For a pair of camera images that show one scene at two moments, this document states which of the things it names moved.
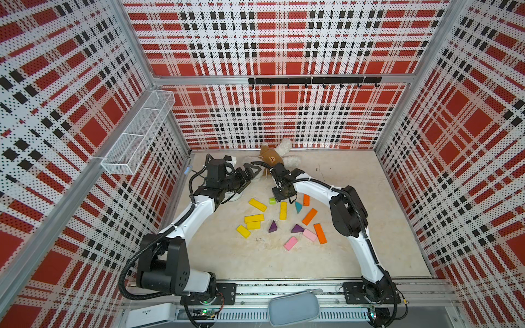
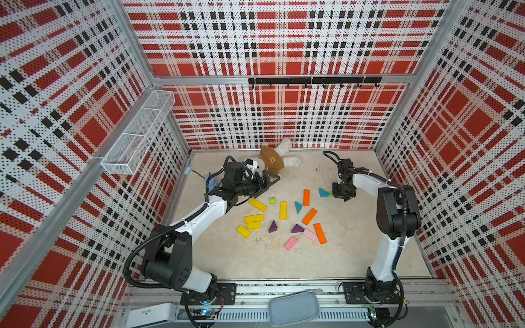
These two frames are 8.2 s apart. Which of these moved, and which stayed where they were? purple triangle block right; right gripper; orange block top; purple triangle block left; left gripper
Moved: left gripper; right gripper
Stayed: purple triangle block right; orange block top; purple triangle block left
